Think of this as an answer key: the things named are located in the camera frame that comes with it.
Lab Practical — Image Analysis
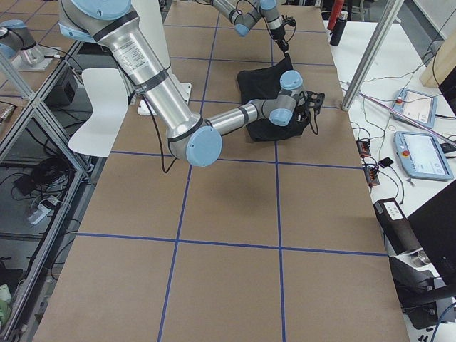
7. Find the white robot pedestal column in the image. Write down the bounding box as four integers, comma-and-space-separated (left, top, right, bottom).
131, 0, 192, 103

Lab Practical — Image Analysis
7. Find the red bottle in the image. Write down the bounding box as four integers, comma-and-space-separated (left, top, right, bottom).
327, 0, 345, 31

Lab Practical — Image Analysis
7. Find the black box device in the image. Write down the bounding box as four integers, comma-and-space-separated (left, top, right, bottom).
373, 198, 422, 256

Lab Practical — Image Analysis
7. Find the lower blue teach pendant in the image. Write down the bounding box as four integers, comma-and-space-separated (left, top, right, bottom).
393, 131, 454, 181

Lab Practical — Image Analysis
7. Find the black water bottle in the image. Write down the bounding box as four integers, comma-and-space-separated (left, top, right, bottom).
329, 10, 348, 46

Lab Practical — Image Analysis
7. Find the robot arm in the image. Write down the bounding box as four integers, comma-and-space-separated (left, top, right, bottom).
205, 0, 289, 53
58, 1, 308, 167

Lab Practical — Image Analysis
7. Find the black monitor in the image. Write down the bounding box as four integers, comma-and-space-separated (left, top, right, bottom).
408, 182, 456, 284

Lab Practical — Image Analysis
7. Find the black t-shirt with logo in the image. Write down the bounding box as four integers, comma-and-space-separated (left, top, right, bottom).
237, 53, 309, 142

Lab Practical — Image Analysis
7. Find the white chair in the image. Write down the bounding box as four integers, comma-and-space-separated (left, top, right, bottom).
68, 68, 128, 157

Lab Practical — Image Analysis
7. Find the blue teach pendant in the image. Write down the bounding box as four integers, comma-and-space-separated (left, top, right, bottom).
392, 88, 437, 128
393, 131, 454, 181

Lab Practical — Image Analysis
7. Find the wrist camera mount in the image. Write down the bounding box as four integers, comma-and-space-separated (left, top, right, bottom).
305, 90, 326, 115
281, 15, 296, 28

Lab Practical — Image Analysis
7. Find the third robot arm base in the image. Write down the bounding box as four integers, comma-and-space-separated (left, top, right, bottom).
1, 19, 53, 72

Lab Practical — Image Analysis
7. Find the aluminium frame post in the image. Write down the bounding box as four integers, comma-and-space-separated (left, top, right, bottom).
341, 0, 404, 111

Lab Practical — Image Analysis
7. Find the metal grabber rod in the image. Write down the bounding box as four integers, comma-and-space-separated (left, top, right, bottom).
358, 91, 456, 146

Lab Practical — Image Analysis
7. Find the upper blue teach pendant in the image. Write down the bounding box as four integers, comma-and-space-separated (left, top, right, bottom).
392, 88, 437, 128

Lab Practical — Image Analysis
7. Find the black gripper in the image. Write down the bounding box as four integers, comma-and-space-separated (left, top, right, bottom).
271, 26, 289, 53
291, 103, 311, 125

